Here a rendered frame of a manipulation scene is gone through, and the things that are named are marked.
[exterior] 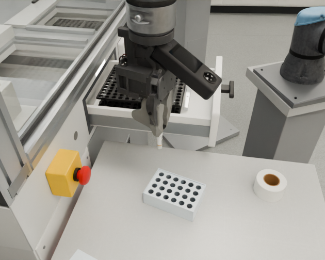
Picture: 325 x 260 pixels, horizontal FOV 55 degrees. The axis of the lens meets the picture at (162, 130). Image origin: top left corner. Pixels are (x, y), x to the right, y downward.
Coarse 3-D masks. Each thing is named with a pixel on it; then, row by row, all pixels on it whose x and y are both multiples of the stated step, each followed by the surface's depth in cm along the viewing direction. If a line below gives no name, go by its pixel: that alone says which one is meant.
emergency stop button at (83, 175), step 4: (84, 168) 64; (88, 168) 65; (80, 172) 64; (84, 172) 64; (88, 172) 65; (80, 176) 64; (84, 176) 64; (88, 176) 65; (80, 180) 64; (84, 180) 64; (88, 180) 66; (80, 184) 65; (84, 184) 65
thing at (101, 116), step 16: (112, 64) 99; (192, 96) 94; (96, 112) 81; (112, 112) 80; (128, 112) 79; (192, 112) 88; (208, 112) 88; (128, 128) 83; (144, 128) 82; (176, 128) 80; (192, 128) 79; (208, 128) 78
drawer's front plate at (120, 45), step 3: (120, 39) 103; (123, 39) 103; (120, 42) 101; (123, 42) 101; (120, 45) 101; (123, 45) 101; (120, 48) 101; (123, 48) 101; (120, 51) 102; (123, 51) 102; (120, 54) 103
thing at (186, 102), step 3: (186, 90) 94; (189, 90) 94; (186, 93) 93; (189, 93) 93; (186, 96) 92; (189, 96) 92; (186, 99) 91; (189, 99) 92; (99, 102) 90; (186, 102) 90; (183, 105) 89; (186, 105) 89; (183, 108) 88; (186, 108) 88
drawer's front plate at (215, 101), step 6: (216, 60) 92; (216, 66) 89; (216, 72) 87; (216, 90) 80; (216, 96) 78; (216, 102) 76; (216, 108) 74; (210, 114) 87; (216, 114) 73; (216, 120) 74; (210, 126) 76; (216, 126) 75; (210, 132) 77; (216, 132) 76; (210, 138) 78; (210, 144) 79
